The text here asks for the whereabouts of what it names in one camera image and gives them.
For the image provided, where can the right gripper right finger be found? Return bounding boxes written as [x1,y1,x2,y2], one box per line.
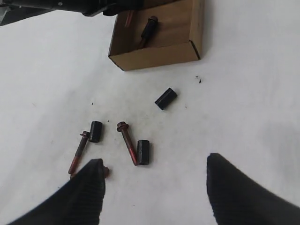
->
[206,153,300,225]

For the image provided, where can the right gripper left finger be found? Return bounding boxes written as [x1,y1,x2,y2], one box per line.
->
[8,158,106,225]

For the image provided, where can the brown cardboard box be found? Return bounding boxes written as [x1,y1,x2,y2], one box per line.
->
[107,0,205,71]

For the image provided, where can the red-tipped bolt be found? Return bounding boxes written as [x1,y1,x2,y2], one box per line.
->
[125,11,134,28]
[69,166,110,180]
[67,131,90,175]
[116,121,138,166]

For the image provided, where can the black cylindrical sleeve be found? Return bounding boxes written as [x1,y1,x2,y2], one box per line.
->
[136,139,150,166]
[154,87,179,111]
[88,120,104,143]

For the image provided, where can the bolt with black sleeve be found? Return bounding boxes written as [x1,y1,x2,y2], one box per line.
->
[139,15,160,49]

